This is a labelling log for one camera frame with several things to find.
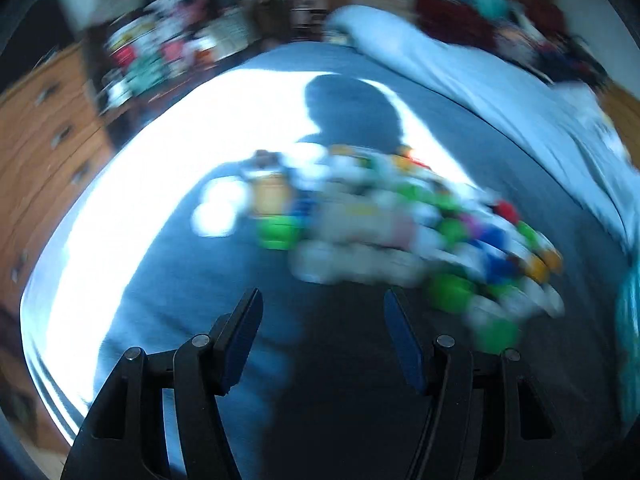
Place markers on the dark red blanket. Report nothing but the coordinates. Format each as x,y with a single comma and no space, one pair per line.
450,20

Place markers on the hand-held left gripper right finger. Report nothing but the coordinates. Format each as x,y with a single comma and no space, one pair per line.
405,350

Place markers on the light blue duvet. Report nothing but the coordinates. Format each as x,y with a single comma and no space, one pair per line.
475,85

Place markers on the teal plastic basket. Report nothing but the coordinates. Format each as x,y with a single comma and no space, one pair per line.
631,350

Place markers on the white crumpled quilt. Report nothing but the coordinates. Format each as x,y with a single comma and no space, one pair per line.
597,122

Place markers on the teal plastic bag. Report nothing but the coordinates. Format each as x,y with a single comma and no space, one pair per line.
485,0

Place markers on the wooden headboard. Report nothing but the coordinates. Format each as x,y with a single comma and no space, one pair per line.
625,120

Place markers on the wooden chest of drawers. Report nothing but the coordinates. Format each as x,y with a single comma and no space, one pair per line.
45,135

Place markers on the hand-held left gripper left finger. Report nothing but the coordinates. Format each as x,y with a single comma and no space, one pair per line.
240,350

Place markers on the heap of mixed clothes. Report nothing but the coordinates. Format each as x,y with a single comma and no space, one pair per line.
550,45

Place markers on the dark blue bed sheet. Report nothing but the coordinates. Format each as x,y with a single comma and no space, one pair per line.
175,270

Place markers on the heap of bags and clothes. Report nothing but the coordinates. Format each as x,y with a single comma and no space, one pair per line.
150,50

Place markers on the black television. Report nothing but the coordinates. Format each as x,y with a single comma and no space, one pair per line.
40,30

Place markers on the pile of plastic bottle caps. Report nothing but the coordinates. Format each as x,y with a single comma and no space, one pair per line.
360,220

